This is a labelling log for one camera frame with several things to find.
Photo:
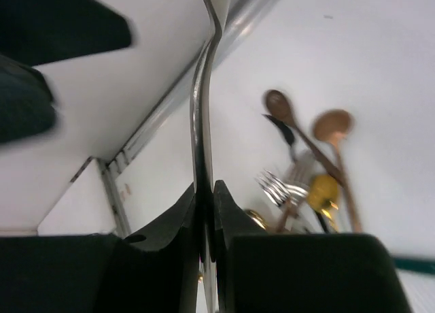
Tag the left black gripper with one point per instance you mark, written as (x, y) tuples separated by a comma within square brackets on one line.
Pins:
[(37, 32)]

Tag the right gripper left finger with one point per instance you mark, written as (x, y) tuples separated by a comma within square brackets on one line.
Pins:
[(153, 270)]

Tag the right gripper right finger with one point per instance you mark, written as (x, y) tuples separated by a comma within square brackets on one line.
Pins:
[(262, 272)]

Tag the silver spoon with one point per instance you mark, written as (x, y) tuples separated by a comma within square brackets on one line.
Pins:
[(201, 144)]

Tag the copper spoon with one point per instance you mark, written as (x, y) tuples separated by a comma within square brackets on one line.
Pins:
[(332, 127)]

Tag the silver fork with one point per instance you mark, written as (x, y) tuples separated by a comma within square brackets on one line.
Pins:
[(279, 192), (302, 171)]

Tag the gold spoon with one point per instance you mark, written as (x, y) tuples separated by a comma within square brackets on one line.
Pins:
[(323, 197)]

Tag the brown wooden spoon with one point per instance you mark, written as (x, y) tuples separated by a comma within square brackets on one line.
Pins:
[(280, 107)]

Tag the green handle utensil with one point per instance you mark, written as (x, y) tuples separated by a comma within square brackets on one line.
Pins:
[(421, 266)]

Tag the aluminium rail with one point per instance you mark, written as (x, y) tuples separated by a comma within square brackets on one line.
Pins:
[(154, 168)]

